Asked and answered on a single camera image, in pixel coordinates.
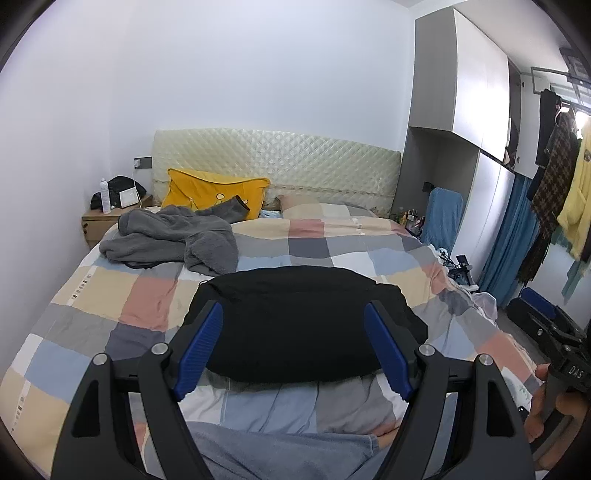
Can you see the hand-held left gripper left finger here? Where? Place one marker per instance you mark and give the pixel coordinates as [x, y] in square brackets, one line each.
[201, 350]

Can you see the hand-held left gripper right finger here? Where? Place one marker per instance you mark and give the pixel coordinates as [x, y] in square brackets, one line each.
[388, 350]

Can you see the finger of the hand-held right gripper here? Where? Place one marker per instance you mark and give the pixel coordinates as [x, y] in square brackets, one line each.
[556, 330]

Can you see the black puffer jacket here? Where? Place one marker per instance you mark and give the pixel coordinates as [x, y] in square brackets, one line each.
[300, 323]

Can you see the metal clothes rack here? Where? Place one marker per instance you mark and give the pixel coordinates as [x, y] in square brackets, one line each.
[549, 70]

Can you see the black and blue case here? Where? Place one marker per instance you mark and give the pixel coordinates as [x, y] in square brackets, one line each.
[526, 309]

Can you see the teal hanging garment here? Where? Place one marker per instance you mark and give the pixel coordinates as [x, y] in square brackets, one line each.
[571, 272]

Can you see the white cloth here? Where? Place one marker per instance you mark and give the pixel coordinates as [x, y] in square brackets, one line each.
[484, 304]

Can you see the blue curtain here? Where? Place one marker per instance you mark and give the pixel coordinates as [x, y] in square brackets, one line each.
[508, 240]

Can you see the black tripod device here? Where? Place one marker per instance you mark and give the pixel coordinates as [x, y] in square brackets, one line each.
[461, 267]

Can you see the grey fleece garment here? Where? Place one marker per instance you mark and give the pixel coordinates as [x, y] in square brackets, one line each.
[161, 235]

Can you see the checked pastel quilt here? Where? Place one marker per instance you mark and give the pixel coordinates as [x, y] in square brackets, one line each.
[92, 286]

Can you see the person's blue jeans leg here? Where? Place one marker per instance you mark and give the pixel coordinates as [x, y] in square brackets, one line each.
[277, 452]

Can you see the yellow hanging sweater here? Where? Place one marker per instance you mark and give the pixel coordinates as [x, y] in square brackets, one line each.
[577, 203]

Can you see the cluster of small bottles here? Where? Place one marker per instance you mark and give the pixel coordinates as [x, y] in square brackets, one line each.
[408, 218]

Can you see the brown houndstooth hanging garment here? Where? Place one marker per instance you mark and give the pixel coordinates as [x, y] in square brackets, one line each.
[549, 194]

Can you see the blue cloth on chair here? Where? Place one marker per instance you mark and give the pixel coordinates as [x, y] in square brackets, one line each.
[443, 217]

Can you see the yellow pillow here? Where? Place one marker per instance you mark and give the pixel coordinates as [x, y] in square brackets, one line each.
[207, 189]

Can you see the wooden nightstand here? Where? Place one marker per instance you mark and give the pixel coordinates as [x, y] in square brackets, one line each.
[92, 226]

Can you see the white tablet device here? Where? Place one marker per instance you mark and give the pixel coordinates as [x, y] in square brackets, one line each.
[128, 197]

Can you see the pink checked pillow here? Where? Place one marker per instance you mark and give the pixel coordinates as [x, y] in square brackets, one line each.
[295, 203]

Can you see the white spray bottle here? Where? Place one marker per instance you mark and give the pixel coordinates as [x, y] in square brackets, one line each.
[105, 196]

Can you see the black bag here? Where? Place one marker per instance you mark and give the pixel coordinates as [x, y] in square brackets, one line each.
[122, 182]

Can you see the black hanging garment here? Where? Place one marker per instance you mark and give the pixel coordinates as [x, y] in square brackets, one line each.
[548, 124]

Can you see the cream quilted headboard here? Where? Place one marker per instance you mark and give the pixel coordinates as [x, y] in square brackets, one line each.
[300, 157]

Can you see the grey wardrobe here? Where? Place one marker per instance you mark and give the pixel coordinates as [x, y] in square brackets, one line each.
[471, 92]

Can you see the grey wall switch panel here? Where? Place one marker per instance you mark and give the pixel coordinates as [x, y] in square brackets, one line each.
[142, 162]

